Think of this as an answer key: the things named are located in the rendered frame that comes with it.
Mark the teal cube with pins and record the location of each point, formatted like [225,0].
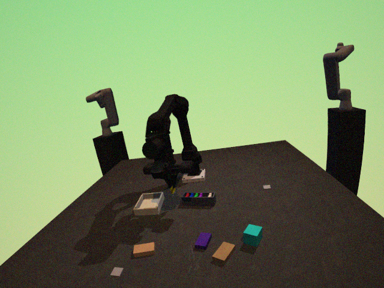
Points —
[252,235]

